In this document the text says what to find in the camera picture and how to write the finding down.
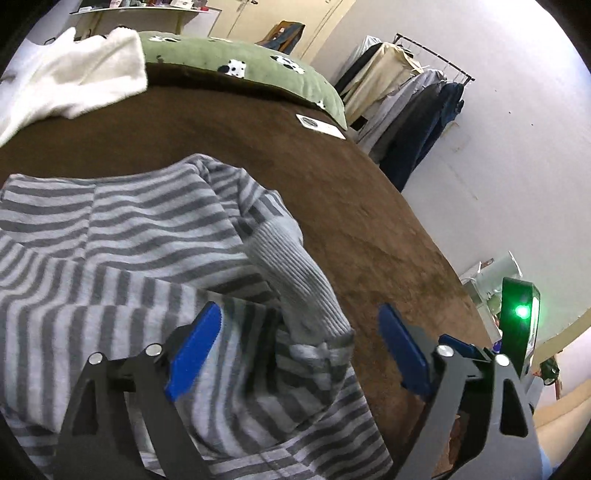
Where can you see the grey striped hoodie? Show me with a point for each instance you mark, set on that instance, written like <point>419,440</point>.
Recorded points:
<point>138,240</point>

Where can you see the black metal clothes rack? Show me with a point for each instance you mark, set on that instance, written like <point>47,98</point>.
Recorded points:
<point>434,56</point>

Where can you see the hanging navy jacket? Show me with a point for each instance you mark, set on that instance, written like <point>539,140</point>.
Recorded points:
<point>425,134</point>

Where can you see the hanging black coat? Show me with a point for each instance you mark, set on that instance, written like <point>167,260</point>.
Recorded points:
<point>358,69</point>

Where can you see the white card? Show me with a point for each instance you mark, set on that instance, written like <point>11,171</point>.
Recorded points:
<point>318,126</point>

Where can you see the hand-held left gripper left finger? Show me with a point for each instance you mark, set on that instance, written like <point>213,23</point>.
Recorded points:
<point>194,350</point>

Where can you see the hanging grey garment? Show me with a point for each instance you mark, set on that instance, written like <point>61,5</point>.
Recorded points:
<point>401,106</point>

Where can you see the wall shelf with items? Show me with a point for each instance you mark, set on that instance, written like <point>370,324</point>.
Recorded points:
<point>152,11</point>

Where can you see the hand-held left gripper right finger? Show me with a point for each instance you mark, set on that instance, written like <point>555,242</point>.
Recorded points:
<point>401,344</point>

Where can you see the green cow print duvet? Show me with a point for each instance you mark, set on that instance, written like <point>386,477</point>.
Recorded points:
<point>258,78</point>

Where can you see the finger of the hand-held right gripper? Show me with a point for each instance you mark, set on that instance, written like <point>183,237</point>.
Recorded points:
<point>468,347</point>

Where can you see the white fleece garment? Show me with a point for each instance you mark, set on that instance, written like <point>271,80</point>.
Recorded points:
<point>83,74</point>

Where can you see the cream wooden door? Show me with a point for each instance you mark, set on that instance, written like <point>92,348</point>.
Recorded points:
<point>249,18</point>

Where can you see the hanging beige coat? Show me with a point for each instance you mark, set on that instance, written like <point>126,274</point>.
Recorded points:
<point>383,69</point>

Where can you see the chair draped with clothes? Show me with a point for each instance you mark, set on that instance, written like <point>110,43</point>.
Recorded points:
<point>286,37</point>

